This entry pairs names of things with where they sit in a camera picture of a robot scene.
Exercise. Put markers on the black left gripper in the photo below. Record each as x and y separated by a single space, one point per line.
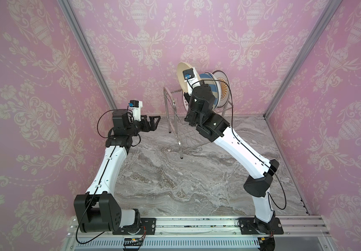
152 126

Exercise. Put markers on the cream plate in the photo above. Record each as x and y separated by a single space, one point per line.
180 68

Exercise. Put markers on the blue white striped plate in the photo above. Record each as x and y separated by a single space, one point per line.
208 78

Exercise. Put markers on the orange sunburst plate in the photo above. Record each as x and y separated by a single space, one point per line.
223 81
186 99

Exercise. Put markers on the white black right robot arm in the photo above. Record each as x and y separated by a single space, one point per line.
218 130

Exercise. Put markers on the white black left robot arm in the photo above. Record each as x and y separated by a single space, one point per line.
97 210

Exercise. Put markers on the small circuit board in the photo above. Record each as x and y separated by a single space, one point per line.
133 241

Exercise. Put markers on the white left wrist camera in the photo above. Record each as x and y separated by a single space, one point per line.
135 107

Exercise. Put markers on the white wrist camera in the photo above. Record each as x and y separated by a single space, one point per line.
135 107
190 76

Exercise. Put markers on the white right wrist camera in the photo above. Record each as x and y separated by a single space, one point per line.
190 76

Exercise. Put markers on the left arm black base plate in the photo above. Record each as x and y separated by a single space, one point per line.
146 226

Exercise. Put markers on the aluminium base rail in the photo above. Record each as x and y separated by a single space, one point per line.
210 233

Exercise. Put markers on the left aluminium corner post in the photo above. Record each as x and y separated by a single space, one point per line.
80 36

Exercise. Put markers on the aluminium corner post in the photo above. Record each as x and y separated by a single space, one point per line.
314 35
80 36

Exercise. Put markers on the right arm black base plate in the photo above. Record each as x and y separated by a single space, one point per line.
253 226

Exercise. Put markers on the right aluminium corner post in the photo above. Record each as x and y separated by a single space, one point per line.
314 35

